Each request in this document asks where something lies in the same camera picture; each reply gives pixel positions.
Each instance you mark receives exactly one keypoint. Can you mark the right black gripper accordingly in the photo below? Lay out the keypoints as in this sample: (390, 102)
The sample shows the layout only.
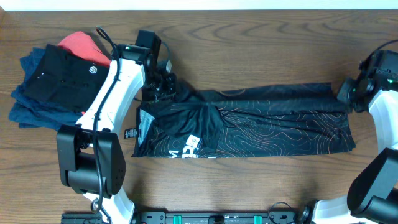
(343, 94)

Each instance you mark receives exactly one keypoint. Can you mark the folded red shirt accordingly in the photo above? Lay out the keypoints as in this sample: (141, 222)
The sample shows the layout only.
(83, 46)

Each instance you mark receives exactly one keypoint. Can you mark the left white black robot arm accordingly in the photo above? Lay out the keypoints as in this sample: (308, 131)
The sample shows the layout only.
(90, 157)

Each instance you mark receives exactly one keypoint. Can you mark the folded black shirt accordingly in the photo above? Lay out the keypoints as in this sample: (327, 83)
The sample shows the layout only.
(66, 80)

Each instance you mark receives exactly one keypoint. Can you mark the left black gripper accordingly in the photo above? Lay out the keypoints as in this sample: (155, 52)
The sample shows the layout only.
(166, 86)

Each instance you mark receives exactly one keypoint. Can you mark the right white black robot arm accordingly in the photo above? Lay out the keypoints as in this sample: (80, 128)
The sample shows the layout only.
(372, 197)

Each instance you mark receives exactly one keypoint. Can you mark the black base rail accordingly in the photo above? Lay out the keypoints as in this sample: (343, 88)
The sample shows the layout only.
(278, 217)

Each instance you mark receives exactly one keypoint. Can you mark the black orange-patterned jersey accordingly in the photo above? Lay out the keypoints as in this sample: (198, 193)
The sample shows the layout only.
(266, 121)

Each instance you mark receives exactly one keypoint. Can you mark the folded navy blue shirt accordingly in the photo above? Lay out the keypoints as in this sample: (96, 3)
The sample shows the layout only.
(30, 113)

